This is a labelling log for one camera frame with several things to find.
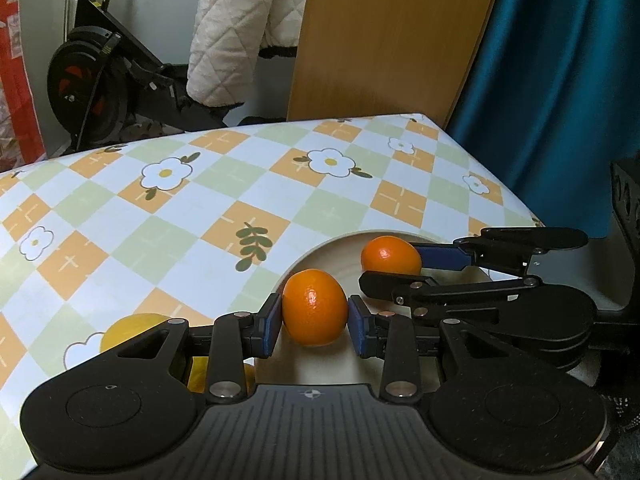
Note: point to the black exercise bike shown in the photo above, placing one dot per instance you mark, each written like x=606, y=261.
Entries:
x=80, y=85

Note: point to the white quilted jacket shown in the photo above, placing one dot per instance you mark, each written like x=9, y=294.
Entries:
x=225, y=35

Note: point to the yellow lemon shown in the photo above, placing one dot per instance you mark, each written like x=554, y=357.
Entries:
x=130, y=330

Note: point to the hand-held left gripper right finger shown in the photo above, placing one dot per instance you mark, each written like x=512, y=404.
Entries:
x=356, y=327

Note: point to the wooden board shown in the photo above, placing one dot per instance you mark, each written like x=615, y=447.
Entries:
x=390, y=35

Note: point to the small orange mandarin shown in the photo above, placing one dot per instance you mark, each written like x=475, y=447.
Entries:
x=390, y=255

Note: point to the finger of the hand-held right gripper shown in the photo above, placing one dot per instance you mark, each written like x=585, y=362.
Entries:
x=440, y=257
x=400, y=285

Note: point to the teal curtain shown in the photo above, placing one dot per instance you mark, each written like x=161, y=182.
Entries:
x=550, y=85

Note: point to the large orange mandarin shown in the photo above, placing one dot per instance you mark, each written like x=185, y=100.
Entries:
x=315, y=307

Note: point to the cream round plate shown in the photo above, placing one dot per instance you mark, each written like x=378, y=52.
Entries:
x=325, y=260

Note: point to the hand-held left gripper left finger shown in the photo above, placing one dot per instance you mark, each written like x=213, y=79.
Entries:
x=272, y=322

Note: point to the red wall poster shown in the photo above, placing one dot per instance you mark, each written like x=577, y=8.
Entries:
x=15, y=85

